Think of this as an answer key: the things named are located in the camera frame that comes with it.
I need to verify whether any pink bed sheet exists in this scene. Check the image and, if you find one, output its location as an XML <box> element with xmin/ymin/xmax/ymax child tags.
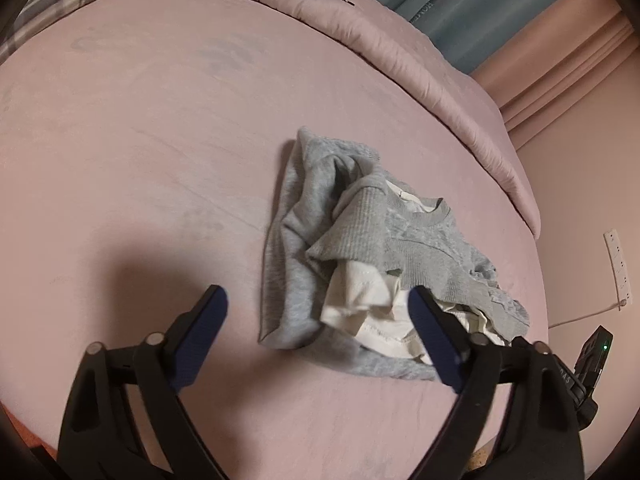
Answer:
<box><xmin>1</xmin><ymin>0</ymin><xmax>548</xmax><ymax>479</ymax></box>

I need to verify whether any pink curtain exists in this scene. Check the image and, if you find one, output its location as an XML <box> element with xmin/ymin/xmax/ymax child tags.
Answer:
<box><xmin>472</xmin><ymin>0</ymin><xmax>639</xmax><ymax>148</ymax></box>

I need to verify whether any white wall socket strip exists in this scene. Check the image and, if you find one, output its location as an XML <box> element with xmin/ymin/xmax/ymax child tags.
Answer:
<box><xmin>603</xmin><ymin>229</ymin><xmax>634</xmax><ymax>309</ymax></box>

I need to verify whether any pink folded duvet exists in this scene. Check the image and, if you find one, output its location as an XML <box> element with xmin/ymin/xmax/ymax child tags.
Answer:
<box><xmin>169</xmin><ymin>0</ymin><xmax>544</xmax><ymax>241</ymax></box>

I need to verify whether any grey New York sweatshirt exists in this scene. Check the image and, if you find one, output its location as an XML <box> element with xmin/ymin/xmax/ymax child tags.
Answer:
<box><xmin>259</xmin><ymin>129</ymin><xmax>529</xmax><ymax>380</ymax></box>

